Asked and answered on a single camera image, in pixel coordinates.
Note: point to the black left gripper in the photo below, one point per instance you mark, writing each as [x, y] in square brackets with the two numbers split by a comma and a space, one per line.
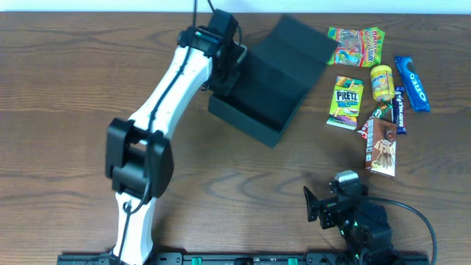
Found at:
[224, 82]

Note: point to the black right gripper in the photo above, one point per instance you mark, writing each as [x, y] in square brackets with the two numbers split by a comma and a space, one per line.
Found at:
[327, 210]

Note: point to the black fabric storage box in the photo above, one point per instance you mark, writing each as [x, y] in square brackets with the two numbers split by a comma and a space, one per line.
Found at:
[276, 76]

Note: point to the green gummy worms bag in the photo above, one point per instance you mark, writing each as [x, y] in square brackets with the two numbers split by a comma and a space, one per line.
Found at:
[359, 48]

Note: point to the blue Oreo pack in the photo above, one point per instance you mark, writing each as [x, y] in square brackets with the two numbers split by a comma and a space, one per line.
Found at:
[416, 93]

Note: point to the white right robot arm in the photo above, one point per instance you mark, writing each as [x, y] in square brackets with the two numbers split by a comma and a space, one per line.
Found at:
[362, 224]

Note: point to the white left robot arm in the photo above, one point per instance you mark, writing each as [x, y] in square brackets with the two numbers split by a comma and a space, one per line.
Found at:
[139, 159]

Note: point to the brown Pocky box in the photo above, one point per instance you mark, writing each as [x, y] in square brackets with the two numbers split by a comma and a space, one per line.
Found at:
[381, 148]

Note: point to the green Pretz box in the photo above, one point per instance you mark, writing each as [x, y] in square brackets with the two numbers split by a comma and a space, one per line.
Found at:
[346, 102]

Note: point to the red KitKat bar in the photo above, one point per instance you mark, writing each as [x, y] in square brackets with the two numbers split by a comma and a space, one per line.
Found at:
[380, 111]

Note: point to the purple Dairy Milk bar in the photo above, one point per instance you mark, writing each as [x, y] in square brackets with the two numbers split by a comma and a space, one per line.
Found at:
[398, 110]

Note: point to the yellow candy jar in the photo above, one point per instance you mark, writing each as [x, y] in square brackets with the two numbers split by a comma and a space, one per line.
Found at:
[382, 83]

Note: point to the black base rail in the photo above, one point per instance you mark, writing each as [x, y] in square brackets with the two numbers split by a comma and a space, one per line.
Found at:
[176, 258]

